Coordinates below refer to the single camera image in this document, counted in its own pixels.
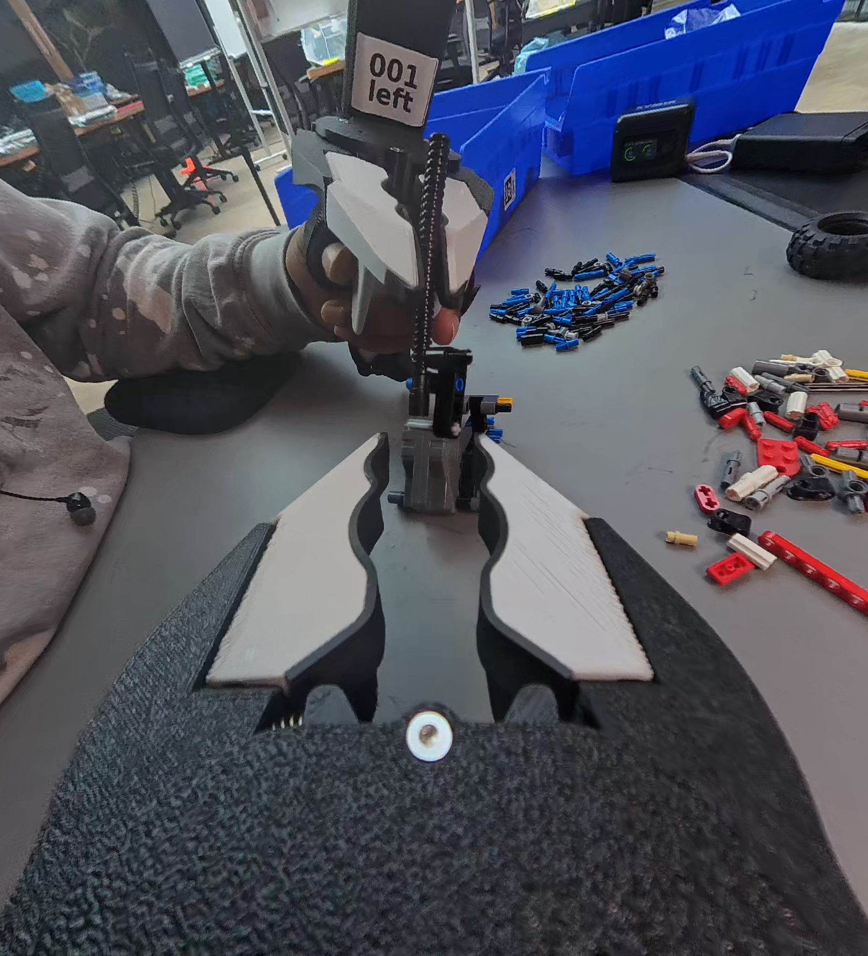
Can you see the black chair armrest pad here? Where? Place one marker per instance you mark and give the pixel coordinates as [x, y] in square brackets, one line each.
[202, 396]

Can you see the black office chair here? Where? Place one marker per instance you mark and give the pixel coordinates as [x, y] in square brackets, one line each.
[165, 127]
[68, 164]

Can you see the person's left forearm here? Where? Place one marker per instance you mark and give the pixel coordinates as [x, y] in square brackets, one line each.
[180, 299]

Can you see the black rubber toy tyre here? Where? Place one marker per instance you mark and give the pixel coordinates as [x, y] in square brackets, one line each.
[807, 254]

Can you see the person's left hand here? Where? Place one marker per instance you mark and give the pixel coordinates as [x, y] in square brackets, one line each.
[336, 314]

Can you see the black small connector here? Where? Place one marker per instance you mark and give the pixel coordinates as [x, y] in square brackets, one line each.
[729, 523]

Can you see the blue storage bin with sticker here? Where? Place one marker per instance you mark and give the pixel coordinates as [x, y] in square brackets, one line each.
[501, 149]

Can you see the clear plastic bag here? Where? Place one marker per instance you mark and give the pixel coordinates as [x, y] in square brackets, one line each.
[703, 21]

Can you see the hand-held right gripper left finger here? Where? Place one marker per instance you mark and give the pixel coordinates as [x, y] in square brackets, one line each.
[292, 597]

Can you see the grey toy motor assembly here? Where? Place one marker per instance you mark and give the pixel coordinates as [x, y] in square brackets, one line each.
[430, 470]

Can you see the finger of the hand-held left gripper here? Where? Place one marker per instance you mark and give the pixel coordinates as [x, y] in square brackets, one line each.
[467, 239]
[366, 209]

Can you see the pile of mixed toy parts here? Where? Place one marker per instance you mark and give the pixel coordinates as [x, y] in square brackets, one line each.
[777, 452]

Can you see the black power adapter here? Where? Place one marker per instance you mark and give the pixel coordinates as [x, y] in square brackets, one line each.
[815, 142]

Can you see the teal plastic bag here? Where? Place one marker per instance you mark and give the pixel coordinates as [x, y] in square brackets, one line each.
[532, 52]

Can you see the black charger with display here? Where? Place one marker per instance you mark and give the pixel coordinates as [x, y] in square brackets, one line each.
[650, 142]

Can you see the large blue storage bin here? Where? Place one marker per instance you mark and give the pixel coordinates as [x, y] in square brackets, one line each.
[703, 75]

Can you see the red holed beam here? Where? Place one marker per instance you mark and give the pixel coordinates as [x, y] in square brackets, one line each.
[837, 586]

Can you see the red small plate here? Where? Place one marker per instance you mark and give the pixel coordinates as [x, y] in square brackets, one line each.
[731, 569]

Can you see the tan small pin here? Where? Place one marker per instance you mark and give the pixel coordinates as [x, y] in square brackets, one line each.
[682, 538]

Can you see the red oval link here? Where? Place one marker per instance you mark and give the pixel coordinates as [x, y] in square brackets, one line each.
[707, 498]

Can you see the cluttered wooden desk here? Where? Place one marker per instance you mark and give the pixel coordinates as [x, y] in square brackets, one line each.
[68, 97]

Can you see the person's grey hoodie torso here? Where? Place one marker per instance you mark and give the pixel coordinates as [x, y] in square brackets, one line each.
[15, 448]

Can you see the pile of blue black pins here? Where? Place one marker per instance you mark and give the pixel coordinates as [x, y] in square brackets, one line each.
[576, 302]

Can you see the black desk mat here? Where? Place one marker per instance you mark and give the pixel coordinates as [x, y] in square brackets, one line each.
[777, 198]

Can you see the grey desk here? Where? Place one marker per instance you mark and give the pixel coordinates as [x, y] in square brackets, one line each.
[628, 448]

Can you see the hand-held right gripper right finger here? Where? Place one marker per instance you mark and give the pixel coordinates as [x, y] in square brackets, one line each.
[561, 597]

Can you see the white small brick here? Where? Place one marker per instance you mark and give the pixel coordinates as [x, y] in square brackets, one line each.
[751, 551]

